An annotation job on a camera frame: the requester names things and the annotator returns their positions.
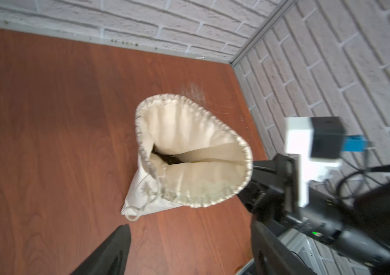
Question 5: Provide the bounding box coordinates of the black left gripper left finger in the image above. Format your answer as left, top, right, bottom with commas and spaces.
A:
71, 224, 131, 275

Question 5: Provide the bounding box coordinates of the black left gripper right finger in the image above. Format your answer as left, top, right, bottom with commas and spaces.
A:
251, 221, 315, 275

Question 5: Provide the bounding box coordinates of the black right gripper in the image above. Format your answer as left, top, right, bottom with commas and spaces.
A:
238, 154, 355, 244

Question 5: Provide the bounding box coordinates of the cream cloth drawstring soil bag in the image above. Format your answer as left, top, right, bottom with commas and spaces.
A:
121, 94, 253, 221

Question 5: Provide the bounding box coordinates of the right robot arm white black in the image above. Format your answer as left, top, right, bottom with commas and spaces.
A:
238, 154, 390, 275

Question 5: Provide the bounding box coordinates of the right aluminium corner post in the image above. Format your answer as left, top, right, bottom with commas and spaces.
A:
229, 0, 298, 68

